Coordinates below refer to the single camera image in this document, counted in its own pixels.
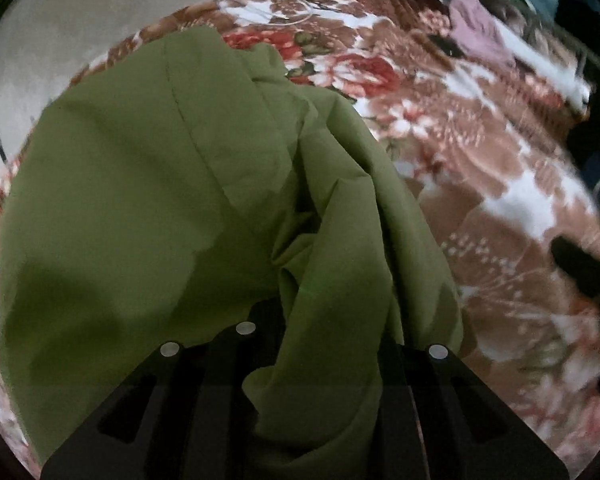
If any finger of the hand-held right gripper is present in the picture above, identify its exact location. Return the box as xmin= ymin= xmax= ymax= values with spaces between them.
xmin=550 ymin=235 xmax=600 ymax=307

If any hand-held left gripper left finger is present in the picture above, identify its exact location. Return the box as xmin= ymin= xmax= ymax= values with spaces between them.
xmin=40 ymin=300 xmax=287 ymax=480

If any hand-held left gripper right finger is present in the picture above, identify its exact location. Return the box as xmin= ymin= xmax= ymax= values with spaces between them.
xmin=375 ymin=332 xmax=571 ymax=480

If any large green garment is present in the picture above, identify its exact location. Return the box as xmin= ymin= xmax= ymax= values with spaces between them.
xmin=0 ymin=25 xmax=466 ymax=480

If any floral brown white blanket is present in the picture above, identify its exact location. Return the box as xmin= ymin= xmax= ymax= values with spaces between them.
xmin=0 ymin=0 xmax=600 ymax=480

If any pink cloth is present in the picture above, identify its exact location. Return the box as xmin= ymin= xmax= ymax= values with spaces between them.
xmin=447 ymin=0 xmax=520 ymax=68

